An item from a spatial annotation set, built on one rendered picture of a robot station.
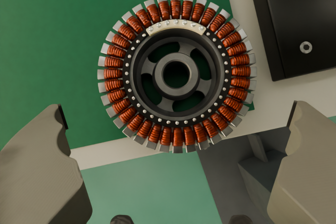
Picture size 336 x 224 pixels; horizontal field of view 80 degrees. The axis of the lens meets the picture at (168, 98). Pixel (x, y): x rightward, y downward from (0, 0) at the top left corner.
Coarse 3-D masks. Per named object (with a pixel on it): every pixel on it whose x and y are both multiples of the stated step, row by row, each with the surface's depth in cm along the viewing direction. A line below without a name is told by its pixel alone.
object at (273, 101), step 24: (240, 0) 18; (240, 24) 18; (264, 72) 17; (264, 96) 17; (288, 96) 17; (312, 96) 17; (264, 120) 17; (96, 144) 18; (120, 144) 18; (144, 144) 18
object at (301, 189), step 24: (288, 120) 11; (312, 120) 9; (288, 144) 9; (312, 144) 8; (288, 168) 7; (312, 168) 7; (288, 192) 6; (312, 192) 6; (288, 216) 6; (312, 216) 5
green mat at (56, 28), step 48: (0, 0) 18; (48, 0) 18; (96, 0) 18; (144, 0) 18; (0, 48) 18; (48, 48) 18; (96, 48) 18; (0, 96) 18; (48, 96) 18; (96, 96) 18; (192, 96) 17; (0, 144) 18
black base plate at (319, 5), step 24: (264, 0) 16; (288, 0) 15; (312, 0) 15; (264, 24) 17; (288, 24) 15; (312, 24) 15; (264, 48) 17; (288, 48) 15; (312, 48) 15; (288, 72) 15; (312, 72) 15
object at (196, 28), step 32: (160, 0) 14; (192, 0) 14; (128, 32) 14; (160, 32) 14; (192, 32) 14; (224, 32) 14; (128, 64) 14; (160, 64) 15; (192, 64) 15; (224, 64) 14; (128, 96) 14; (224, 96) 14; (128, 128) 14; (160, 128) 14; (192, 128) 14; (224, 128) 14
